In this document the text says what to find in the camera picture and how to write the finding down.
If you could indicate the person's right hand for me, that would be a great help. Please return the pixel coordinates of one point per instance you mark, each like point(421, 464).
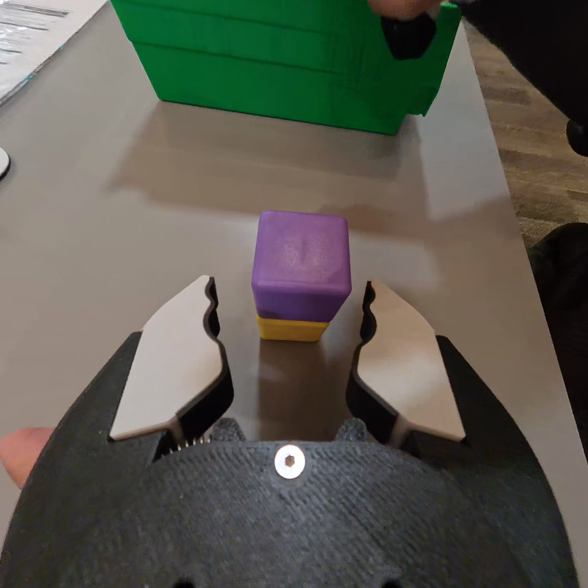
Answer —
point(404, 8)

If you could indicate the purple cube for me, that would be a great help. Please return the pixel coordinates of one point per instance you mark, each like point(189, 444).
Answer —
point(301, 257)

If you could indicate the person's right forearm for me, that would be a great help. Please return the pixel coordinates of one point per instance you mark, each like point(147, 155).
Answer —
point(528, 46)

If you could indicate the green plastic bin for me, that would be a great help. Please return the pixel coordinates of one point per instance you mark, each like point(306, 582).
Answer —
point(275, 55)

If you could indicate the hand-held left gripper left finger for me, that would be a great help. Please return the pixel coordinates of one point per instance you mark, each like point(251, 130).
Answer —
point(170, 367)

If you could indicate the black office chair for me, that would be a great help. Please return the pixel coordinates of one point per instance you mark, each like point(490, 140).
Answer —
point(579, 138)

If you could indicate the laminated paper sheet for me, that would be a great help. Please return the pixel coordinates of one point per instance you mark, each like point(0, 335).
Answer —
point(27, 36)

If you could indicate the document stand with white base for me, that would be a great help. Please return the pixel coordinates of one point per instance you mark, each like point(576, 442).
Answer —
point(3, 163)

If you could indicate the yellow cube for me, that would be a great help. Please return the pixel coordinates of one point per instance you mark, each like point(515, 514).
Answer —
point(294, 330)

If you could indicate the person's left hand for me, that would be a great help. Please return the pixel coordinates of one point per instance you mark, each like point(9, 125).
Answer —
point(23, 452)

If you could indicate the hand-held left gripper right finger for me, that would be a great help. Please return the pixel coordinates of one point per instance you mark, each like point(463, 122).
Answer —
point(409, 372)

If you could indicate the person's dark clothed body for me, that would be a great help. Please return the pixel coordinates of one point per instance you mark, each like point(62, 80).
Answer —
point(565, 298)

